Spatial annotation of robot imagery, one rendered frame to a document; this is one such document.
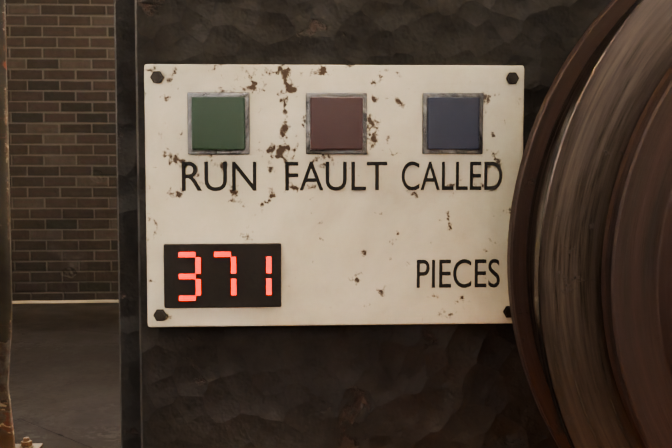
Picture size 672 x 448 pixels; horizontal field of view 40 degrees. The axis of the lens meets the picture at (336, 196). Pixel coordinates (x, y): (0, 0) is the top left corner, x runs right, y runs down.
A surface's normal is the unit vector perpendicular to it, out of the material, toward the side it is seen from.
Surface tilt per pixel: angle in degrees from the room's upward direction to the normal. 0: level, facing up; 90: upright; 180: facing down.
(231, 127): 90
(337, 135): 90
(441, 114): 90
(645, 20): 90
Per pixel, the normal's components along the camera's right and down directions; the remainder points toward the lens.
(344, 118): 0.05, 0.07
